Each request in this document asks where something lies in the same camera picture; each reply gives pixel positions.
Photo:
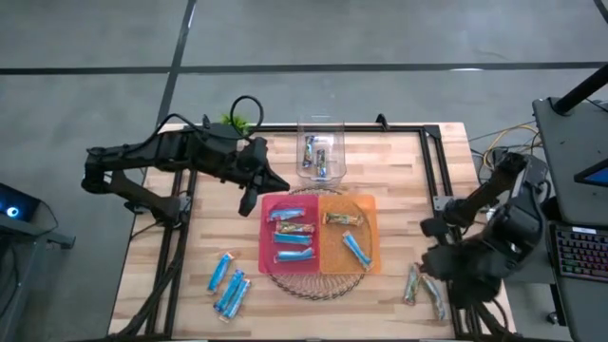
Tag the small green potted plant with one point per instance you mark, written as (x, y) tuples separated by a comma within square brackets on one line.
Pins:
[(235, 122)]

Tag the backlit keyboard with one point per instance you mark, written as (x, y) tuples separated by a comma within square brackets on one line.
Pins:
[(584, 254)]

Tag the grey desk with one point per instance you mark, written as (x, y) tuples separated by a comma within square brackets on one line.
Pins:
[(560, 142)]

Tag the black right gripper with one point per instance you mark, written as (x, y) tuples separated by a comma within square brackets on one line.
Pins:
[(470, 275)]

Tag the black pole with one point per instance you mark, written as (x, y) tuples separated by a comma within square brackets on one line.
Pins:
[(582, 90)]

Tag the green Chewy granola bar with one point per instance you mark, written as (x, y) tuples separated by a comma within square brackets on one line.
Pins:
[(434, 299), (343, 219)]

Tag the clear plastic bin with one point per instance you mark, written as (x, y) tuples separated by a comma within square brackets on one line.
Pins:
[(332, 142)]

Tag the black side cart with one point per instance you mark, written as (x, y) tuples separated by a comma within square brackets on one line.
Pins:
[(28, 233)]

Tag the black computer blue light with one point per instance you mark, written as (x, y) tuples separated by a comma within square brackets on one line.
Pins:
[(14, 211)]

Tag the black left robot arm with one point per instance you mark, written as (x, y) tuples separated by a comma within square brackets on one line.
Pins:
[(142, 152)]

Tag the tablet screen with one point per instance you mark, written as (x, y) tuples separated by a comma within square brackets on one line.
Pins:
[(598, 176)]

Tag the black aluminium table frame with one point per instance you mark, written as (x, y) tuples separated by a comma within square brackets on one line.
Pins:
[(285, 128)]

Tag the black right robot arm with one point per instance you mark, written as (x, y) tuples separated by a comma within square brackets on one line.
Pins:
[(513, 190)]

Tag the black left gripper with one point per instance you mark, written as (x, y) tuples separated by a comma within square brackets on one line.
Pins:
[(252, 161)]

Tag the grey metal bracket plate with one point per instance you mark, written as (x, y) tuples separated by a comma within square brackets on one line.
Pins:
[(439, 203), (185, 203)]

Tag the orange translucent plastic bin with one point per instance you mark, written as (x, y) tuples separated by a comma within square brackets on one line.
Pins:
[(332, 256)]

